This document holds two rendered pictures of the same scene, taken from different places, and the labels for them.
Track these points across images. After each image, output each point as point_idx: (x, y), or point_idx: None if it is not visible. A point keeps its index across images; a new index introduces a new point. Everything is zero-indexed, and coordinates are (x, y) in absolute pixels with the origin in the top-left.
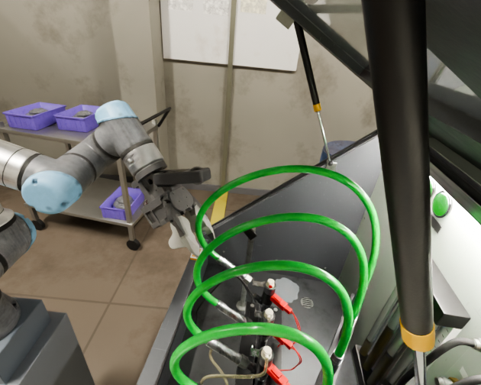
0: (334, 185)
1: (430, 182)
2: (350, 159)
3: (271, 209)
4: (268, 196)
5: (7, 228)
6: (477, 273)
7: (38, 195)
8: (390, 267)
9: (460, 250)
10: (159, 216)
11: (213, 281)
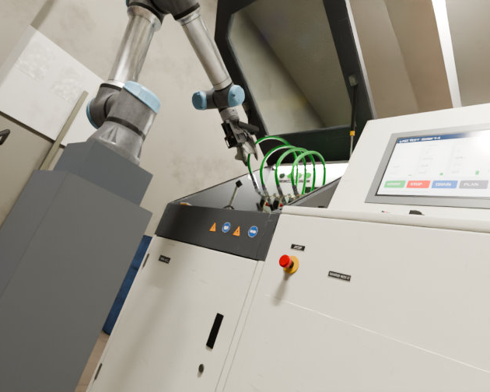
0: (249, 187)
1: (300, 171)
2: (257, 175)
3: (221, 193)
4: (221, 184)
5: None
6: (327, 180)
7: (239, 92)
8: None
9: (320, 180)
10: (240, 138)
11: (292, 149)
